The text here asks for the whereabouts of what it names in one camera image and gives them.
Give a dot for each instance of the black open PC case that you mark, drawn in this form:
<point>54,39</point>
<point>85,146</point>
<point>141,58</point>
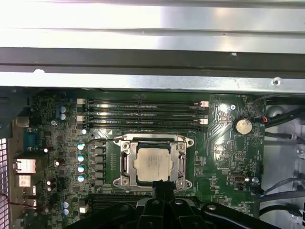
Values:
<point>152,81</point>

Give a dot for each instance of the black RAM slot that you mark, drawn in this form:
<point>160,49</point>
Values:
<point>107,201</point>
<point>114,195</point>
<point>143,117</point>
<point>143,110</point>
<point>143,104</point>
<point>143,124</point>
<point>100,207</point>

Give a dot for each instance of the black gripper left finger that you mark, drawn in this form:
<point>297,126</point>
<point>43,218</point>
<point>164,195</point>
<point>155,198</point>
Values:
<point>147,214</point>

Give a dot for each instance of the silver CPU green edge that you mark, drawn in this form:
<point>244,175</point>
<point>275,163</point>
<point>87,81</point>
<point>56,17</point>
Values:
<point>153,164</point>

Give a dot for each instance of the coin cell battery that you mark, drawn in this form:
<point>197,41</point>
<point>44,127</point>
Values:
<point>243,126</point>

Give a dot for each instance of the green motherboard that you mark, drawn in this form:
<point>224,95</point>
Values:
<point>214,167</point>

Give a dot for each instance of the CPU socket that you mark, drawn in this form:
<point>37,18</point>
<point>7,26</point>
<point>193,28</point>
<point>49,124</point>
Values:
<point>155,136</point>

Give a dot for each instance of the thin metal locking lever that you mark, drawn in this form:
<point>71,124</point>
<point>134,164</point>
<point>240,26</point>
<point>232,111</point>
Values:
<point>185,165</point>
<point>107,140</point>

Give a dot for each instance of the metal socket cover frame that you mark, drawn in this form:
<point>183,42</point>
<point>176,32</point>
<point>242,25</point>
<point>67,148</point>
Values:
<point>132,167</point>

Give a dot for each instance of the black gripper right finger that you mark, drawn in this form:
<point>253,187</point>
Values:
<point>183,214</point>

